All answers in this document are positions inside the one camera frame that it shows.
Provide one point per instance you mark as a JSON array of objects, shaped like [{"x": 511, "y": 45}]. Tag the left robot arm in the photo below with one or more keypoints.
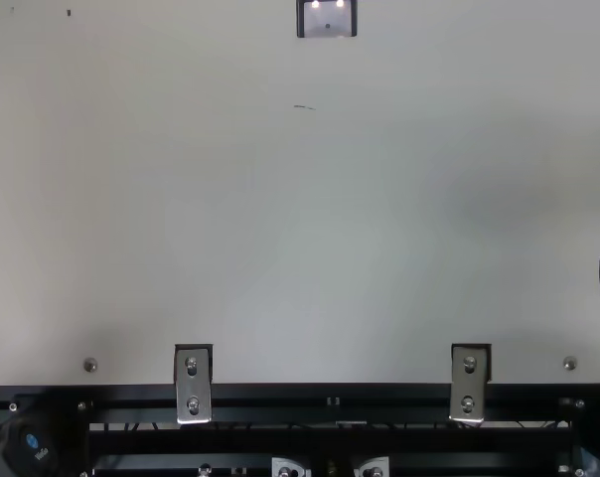
[{"x": 17, "y": 447}]

